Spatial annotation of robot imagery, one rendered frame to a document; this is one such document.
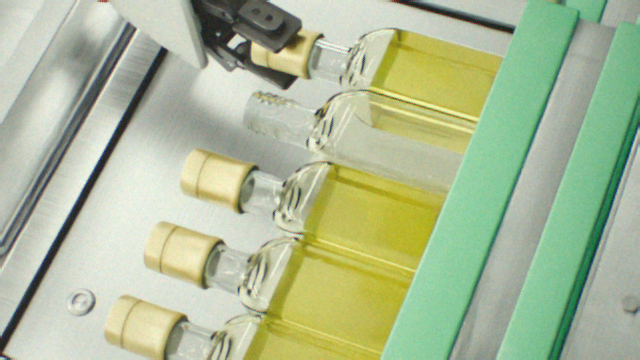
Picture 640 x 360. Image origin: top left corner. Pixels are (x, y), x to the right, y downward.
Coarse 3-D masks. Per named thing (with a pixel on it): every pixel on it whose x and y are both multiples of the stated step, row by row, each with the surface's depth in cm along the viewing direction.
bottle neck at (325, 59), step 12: (312, 48) 91; (324, 48) 91; (336, 48) 91; (312, 60) 91; (324, 60) 91; (336, 60) 90; (312, 72) 91; (324, 72) 91; (336, 72) 90; (336, 84) 92
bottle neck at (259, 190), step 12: (252, 168) 87; (252, 180) 86; (264, 180) 86; (276, 180) 86; (240, 192) 86; (252, 192) 85; (264, 192) 85; (276, 192) 85; (240, 204) 86; (252, 204) 86; (264, 204) 85; (264, 216) 86
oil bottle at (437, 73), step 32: (384, 32) 89; (416, 32) 89; (352, 64) 89; (384, 64) 88; (416, 64) 88; (448, 64) 87; (480, 64) 87; (416, 96) 87; (448, 96) 86; (480, 96) 86
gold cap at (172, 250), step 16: (160, 224) 85; (176, 224) 86; (160, 240) 84; (176, 240) 84; (192, 240) 84; (208, 240) 84; (144, 256) 84; (160, 256) 84; (176, 256) 84; (192, 256) 83; (160, 272) 85; (176, 272) 84; (192, 272) 84; (208, 288) 85
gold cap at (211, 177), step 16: (192, 160) 87; (208, 160) 87; (224, 160) 87; (240, 160) 87; (192, 176) 86; (208, 176) 86; (224, 176) 86; (240, 176) 86; (192, 192) 87; (208, 192) 86; (224, 192) 86; (224, 208) 87
